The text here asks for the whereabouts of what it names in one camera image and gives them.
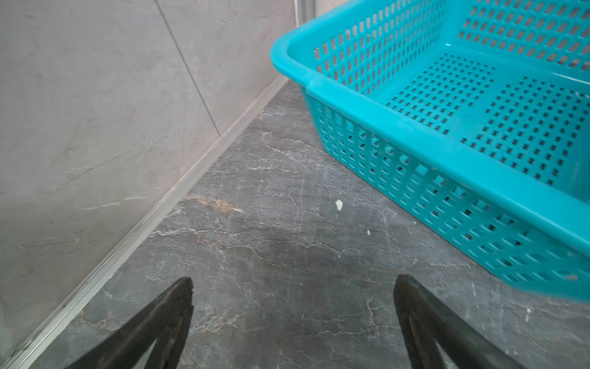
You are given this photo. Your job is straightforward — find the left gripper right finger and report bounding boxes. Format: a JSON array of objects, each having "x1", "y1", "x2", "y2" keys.
[{"x1": 393, "y1": 275, "x2": 523, "y2": 368}]

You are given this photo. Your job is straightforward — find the teal plastic basket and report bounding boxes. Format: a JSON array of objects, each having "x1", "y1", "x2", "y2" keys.
[{"x1": 270, "y1": 1, "x2": 589, "y2": 302}]

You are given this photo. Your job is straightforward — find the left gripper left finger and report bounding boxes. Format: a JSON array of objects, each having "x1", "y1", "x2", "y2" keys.
[{"x1": 69, "y1": 277, "x2": 194, "y2": 368}]

